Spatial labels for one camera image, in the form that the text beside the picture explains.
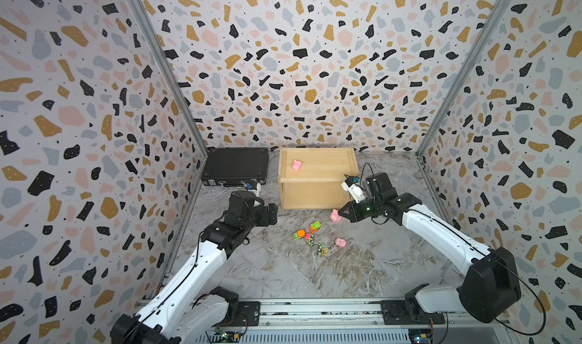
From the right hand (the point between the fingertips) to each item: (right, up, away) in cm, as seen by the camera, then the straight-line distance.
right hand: (340, 212), depth 81 cm
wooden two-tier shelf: (-10, +12, +5) cm, 17 cm away
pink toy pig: (-16, +17, +6) cm, 24 cm away
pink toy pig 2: (-2, -2, 0) cm, 3 cm away
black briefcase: (-50, +18, +35) cm, 63 cm away
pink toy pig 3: (+1, -13, +7) cm, 15 cm away
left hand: (-25, +3, -2) cm, 26 cm away
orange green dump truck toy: (-9, -8, +12) cm, 17 cm away
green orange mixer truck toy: (-15, -11, +9) cm, 21 cm away
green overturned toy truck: (-6, -15, +5) cm, 17 cm away
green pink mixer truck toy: (-11, -11, +9) cm, 18 cm away
